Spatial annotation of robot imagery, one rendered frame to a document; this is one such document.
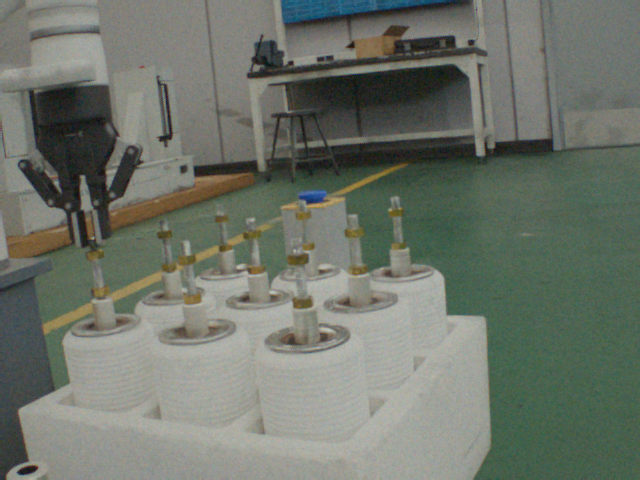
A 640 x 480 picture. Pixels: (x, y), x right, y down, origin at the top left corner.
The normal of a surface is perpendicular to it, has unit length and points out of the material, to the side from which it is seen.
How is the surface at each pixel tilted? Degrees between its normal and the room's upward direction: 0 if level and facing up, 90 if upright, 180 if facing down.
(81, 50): 84
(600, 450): 0
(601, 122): 90
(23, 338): 90
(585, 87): 90
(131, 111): 67
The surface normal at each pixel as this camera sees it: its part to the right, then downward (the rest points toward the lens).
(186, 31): -0.32, 0.19
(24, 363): 0.94, -0.04
